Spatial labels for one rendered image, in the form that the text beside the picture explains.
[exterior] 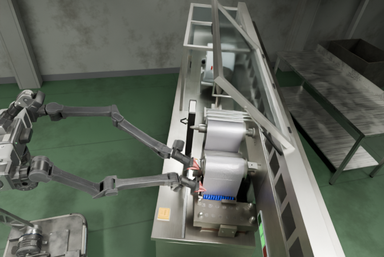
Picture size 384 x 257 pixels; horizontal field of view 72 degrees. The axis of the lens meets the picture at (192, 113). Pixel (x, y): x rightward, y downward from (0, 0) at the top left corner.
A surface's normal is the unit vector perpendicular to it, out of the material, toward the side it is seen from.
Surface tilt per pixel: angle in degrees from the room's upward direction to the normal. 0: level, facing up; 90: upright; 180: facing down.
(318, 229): 0
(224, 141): 92
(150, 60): 90
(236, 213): 0
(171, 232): 0
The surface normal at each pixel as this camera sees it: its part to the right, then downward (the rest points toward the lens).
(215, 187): -0.05, 0.63
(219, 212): 0.08, -0.78
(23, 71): 0.25, 0.62
